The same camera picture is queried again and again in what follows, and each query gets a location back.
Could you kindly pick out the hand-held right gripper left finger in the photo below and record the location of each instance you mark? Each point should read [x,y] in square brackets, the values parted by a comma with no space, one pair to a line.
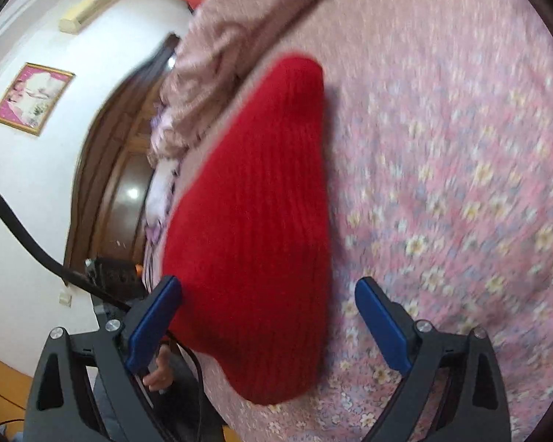
[152,322]

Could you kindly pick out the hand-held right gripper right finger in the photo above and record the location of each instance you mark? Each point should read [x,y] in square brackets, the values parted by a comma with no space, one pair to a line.
[382,322]

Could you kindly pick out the red knitted sweater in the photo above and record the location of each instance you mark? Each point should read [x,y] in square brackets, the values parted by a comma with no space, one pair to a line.
[258,193]

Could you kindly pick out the person's left hand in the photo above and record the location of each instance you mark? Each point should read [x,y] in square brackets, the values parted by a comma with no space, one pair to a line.
[160,373]

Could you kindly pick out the white purple floral pillow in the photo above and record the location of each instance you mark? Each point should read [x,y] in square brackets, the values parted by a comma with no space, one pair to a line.
[159,193]

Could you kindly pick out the dark wooden headboard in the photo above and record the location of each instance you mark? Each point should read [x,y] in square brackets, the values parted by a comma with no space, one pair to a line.
[115,170]

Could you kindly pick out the pink floral bedsheet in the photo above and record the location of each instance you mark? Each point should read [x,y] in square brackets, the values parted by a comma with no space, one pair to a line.
[442,147]

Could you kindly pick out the pink quilt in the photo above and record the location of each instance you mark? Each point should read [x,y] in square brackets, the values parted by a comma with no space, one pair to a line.
[212,46]

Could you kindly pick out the white wall socket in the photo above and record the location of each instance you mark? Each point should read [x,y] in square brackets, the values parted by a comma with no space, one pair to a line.
[65,297]

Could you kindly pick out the gold framed wall picture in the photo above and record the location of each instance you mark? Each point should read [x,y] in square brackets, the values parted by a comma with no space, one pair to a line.
[32,99]

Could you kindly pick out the cream wall air conditioner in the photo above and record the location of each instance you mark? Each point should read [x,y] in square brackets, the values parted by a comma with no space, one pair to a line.
[92,7]

